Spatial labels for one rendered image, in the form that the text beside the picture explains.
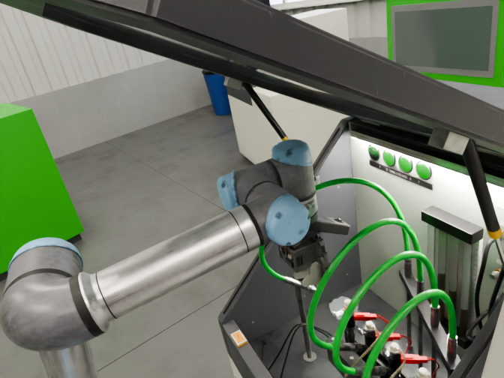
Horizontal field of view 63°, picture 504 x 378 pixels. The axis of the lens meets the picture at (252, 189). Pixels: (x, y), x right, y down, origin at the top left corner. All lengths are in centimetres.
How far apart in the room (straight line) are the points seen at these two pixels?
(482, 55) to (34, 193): 373
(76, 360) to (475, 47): 322
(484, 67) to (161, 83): 550
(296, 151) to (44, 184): 341
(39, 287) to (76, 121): 664
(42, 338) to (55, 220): 350
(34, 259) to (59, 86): 649
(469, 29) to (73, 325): 328
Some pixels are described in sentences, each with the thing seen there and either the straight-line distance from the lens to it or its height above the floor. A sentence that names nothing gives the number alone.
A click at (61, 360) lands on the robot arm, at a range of 85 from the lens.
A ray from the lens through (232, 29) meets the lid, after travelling 32.
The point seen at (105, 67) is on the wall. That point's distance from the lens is 734.
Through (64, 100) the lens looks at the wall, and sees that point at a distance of 720.
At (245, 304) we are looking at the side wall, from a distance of 134.
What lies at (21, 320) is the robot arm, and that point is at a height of 151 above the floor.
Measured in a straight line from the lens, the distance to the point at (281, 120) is 379.
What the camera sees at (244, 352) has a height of 95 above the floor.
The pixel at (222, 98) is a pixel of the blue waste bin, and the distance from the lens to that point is 705.
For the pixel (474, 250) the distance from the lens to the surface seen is 109.
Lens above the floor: 186
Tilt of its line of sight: 26 degrees down
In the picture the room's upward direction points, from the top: 12 degrees counter-clockwise
